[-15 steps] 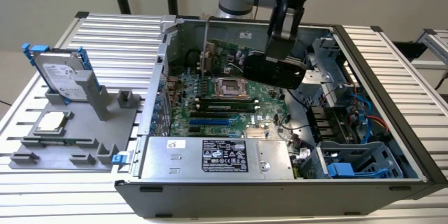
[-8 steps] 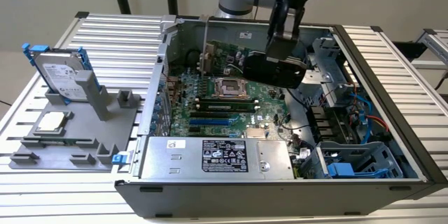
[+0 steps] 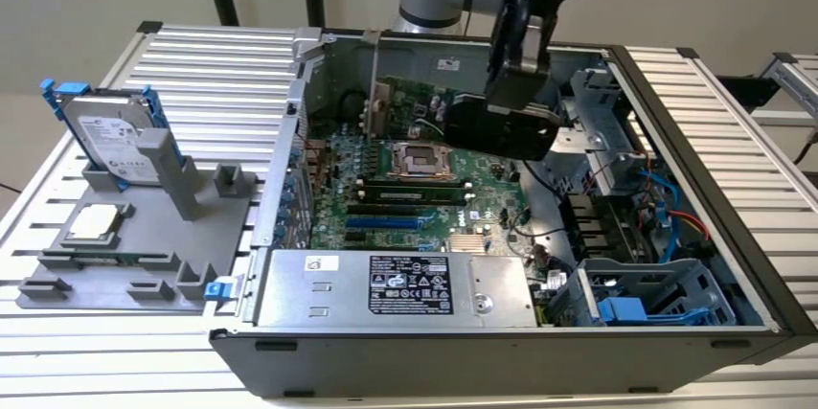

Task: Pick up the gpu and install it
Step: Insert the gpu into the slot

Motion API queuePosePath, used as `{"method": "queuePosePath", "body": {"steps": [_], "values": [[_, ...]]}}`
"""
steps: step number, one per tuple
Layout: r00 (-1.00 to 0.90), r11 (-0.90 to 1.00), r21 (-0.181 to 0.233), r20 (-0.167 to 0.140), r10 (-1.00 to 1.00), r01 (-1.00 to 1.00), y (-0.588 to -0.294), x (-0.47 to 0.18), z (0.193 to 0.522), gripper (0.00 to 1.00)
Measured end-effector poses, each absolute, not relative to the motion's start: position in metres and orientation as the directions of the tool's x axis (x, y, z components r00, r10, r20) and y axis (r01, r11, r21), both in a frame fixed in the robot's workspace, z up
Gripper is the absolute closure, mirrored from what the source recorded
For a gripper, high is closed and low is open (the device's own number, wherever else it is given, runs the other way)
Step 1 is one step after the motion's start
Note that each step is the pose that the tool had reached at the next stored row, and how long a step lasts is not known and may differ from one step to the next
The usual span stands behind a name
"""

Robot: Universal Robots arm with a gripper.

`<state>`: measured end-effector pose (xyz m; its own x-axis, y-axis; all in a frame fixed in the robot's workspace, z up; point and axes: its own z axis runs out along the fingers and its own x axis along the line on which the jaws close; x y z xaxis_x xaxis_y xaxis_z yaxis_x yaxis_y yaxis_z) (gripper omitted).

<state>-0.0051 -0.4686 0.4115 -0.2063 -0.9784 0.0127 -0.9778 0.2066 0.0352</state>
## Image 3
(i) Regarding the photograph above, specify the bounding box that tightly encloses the green RAM stick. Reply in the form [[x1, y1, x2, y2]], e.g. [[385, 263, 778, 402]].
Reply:
[[69, 253, 141, 266]]

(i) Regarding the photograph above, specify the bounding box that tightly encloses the blue wire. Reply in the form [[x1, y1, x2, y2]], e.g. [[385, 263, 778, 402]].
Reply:
[[635, 164, 695, 261]]

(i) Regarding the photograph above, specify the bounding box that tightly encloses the aluminium side table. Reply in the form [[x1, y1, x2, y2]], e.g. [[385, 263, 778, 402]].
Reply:
[[749, 52, 818, 127]]

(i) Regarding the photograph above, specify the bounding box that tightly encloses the grey disk bay cage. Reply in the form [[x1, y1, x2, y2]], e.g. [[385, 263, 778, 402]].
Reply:
[[548, 258, 741, 329]]

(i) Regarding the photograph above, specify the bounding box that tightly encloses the black RAM slot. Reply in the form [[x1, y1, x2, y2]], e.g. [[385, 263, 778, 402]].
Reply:
[[363, 177, 467, 189]]

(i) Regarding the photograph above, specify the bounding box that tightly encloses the grey parts rack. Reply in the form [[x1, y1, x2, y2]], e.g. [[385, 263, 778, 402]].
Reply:
[[14, 128, 266, 313]]

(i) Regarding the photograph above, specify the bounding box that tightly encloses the black table bracket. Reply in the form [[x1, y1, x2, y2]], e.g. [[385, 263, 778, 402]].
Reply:
[[713, 74, 779, 109]]

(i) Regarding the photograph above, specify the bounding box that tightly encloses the green graphics card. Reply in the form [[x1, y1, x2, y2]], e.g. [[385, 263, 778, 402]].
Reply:
[[360, 28, 561, 162]]

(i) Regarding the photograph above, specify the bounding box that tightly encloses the black open PC case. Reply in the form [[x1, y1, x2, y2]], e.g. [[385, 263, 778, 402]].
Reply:
[[208, 28, 818, 400]]

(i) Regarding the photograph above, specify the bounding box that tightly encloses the black RAM stick with label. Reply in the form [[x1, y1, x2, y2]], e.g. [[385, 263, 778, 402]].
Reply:
[[364, 188, 467, 204]]

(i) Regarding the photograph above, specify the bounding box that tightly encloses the silver chipset heatsink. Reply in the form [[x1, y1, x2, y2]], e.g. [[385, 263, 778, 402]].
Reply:
[[448, 231, 492, 255]]

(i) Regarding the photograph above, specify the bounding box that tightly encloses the silver CPU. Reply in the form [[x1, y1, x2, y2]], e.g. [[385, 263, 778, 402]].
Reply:
[[66, 205, 122, 240]]

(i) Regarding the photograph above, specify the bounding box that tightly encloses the blue plastic drive tray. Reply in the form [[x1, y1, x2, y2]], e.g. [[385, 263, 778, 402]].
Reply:
[[596, 296, 736, 328]]

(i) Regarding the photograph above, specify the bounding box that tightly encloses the red wire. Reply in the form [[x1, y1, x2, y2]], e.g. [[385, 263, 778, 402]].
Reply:
[[675, 210, 712, 241]]

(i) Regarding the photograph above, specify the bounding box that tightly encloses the green motherboard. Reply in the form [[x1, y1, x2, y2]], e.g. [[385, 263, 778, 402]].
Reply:
[[304, 117, 555, 257]]

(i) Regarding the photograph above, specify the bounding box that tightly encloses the silver metal drive cage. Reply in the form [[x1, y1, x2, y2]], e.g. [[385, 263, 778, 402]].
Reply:
[[545, 68, 659, 194]]

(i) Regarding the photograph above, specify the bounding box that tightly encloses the CPU socket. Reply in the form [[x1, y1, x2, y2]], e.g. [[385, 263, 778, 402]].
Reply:
[[380, 140, 456, 179]]

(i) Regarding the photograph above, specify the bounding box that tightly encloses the long black expansion slot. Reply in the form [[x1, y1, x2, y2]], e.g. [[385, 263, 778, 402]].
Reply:
[[346, 204, 423, 217]]

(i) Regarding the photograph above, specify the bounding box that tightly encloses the grey power supply unit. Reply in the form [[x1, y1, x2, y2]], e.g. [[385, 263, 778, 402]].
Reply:
[[254, 248, 537, 329]]

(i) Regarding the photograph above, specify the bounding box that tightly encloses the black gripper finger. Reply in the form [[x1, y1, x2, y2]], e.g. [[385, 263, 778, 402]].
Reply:
[[480, 0, 552, 117]]

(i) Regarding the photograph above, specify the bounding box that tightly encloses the hard disk in blue carrier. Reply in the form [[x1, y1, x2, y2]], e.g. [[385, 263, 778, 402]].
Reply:
[[41, 78, 197, 190]]

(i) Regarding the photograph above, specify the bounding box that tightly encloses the blue expansion slot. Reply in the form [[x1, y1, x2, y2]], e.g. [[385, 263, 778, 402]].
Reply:
[[346, 216, 420, 233]]

